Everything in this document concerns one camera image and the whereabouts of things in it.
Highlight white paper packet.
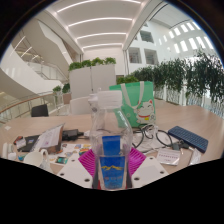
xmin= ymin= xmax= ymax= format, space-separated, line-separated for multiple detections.
xmin=155 ymin=147 xmax=182 ymax=167

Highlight colourful sticker sheet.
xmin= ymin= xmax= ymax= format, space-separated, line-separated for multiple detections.
xmin=54 ymin=143 xmax=93 ymax=166

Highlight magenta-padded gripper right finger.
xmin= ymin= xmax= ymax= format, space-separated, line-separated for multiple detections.
xmin=128 ymin=146 xmax=170 ymax=189

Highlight low shelf with plants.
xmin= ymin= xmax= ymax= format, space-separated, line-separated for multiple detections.
xmin=116 ymin=74 xmax=139 ymax=85

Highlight small black box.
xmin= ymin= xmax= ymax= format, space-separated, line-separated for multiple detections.
xmin=61 ymin=128 xmax=84 ymax=142

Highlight row of green plants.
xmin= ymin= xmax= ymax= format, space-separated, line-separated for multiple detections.
xmin=133 ymin=49 xmax=224 ymax=108

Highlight clear blue-labelled water bottle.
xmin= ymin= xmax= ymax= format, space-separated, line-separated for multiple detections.
xmin=88 ymin=90 xmax=134 ymax=191

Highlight white cabinet with plants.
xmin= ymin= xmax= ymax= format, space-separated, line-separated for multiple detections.
xmin=68 ymin=57 xmax=118 ymax=100

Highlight green tote bag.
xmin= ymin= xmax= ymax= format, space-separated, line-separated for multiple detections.
xmin=109 ymin=80 xmax=158 ymax=129

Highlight white chair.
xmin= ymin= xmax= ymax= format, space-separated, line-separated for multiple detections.
xmin=69 ymin=96 xmax=93 ymax=116

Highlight white paper booklet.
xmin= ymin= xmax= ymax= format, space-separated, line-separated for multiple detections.
xmin=33 ymin=123 xmax=66 ymax=154

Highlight white power strip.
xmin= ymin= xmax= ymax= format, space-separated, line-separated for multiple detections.
xmin=1 ymin=142 xmax=15 ymax=159

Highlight black notebook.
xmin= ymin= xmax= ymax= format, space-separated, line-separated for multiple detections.
xmin=20 ymin=134 xmax=41 ymax=153

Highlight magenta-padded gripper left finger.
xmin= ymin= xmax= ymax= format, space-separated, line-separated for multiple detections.
xmin=56 ymin=148 xmax=100 ymax=189

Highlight white mug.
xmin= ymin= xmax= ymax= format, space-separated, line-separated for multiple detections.
xmin=22 ymin=148 xmax=51 ymax=172

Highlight black chair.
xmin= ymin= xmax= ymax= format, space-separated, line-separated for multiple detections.
xmin=30 ymin=103 xmax=50 ymax=118

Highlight potted green plants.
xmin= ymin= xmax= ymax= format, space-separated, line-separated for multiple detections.
xmin=52 ymin=83 xmax=72 ymax=104

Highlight black cable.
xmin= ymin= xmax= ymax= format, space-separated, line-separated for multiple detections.
xmin=132 ymin=123 xmax=174 ymax=149

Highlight clear unlabelled plastic bottle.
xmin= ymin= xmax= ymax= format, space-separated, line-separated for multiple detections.
xmin=87 ymin=93 xmax=99 ymax=114

